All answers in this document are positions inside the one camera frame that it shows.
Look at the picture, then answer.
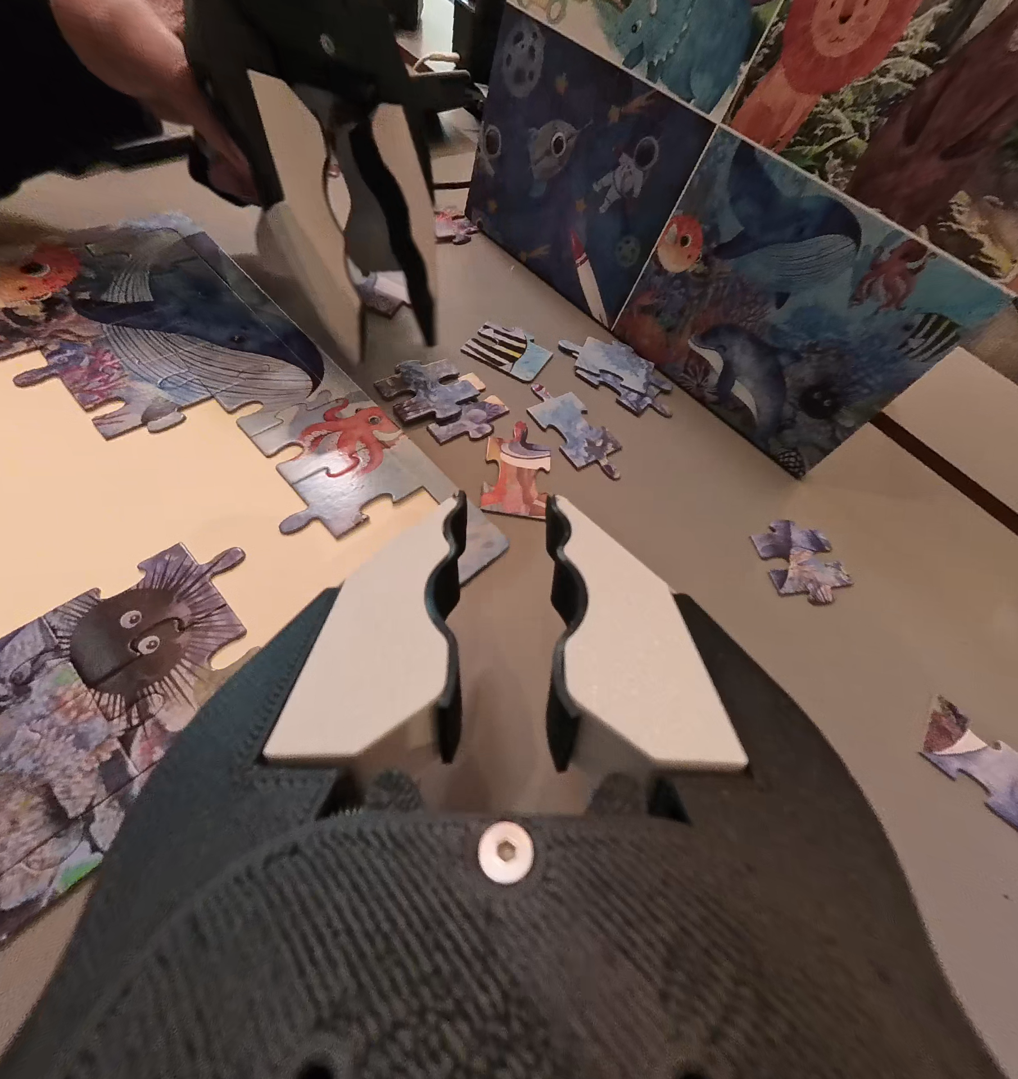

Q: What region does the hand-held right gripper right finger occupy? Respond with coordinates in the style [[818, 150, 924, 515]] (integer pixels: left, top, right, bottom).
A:
[[545, 496, 751, 774]]

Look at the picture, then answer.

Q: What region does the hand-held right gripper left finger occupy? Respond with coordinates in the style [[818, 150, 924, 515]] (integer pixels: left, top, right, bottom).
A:
[[263, 491, 470, 765]]

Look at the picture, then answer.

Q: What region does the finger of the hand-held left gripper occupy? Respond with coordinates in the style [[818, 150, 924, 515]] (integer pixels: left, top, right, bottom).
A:
[[250, 70, 367, 365], [342, 103, 440, 348]]

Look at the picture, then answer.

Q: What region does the striped fish puzzle piece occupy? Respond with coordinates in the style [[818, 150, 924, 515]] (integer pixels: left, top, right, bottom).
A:
[[460, 322, 555, 384]]

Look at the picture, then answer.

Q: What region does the black sea urchin puzzle piece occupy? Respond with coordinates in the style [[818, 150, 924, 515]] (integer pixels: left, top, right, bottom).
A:
[[45, 543, 249, 719]]

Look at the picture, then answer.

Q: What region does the ocean jigsaw puzzle board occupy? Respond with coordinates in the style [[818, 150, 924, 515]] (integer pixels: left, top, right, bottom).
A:
[[0, 213, 510, 968]]

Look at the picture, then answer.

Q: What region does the person's left forearm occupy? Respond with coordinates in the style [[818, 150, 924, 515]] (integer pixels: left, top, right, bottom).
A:
[[0, 0, 168, 216]]

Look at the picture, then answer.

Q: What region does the person's left hand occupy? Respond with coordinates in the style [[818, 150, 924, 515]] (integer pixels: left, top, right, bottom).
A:
[[53, 0, 263, 209]]

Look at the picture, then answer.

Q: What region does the white patch blue puzzle piece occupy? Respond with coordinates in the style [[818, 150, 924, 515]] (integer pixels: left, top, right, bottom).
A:
[[358, 270, 409, 320]]

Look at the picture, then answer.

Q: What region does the pile of loose puzzle pieces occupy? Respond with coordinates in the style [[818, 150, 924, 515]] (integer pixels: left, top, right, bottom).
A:
[[374, 336, 675, 520]]

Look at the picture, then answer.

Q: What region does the pink lined coral puzzle piece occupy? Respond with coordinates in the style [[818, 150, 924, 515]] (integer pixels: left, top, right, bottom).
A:
[[767, 552, 854, 606]]

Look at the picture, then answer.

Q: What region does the purple blue puzzle piece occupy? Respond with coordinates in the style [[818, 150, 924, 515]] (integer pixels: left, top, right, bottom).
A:
[[749, 519, 832, 563]]

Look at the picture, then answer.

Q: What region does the purple white tabbed puzzle piece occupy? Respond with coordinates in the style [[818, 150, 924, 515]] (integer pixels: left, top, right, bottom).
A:
[[919, 695, 1018, 836]]

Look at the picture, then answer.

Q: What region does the illustrated puzzle box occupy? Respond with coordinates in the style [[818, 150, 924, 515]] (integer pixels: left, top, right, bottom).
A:
[[465, 0, 1018, 480]]

